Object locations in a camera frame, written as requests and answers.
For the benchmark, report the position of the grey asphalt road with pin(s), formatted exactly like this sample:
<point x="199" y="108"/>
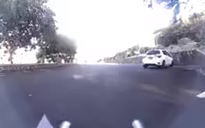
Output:
<point x="96" y="93"/>

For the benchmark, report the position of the white car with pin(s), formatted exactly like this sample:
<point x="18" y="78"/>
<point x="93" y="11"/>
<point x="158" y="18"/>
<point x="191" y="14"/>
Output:
<point x="156" y="58"/>

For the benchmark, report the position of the bushy hillside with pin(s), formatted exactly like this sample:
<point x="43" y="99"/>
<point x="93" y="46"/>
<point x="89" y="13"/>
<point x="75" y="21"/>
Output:
<point x="176" y="35"/>

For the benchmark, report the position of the row of trees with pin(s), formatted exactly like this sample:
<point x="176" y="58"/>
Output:
<point x="23" y="26"/>

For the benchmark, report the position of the low stone wall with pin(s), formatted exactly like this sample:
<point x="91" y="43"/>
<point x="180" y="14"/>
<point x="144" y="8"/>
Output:
<point x="16" y="68"/>

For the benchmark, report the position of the grey stone retaining wall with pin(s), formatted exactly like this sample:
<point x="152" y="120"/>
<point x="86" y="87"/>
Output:
<point x="196" y="60"/>

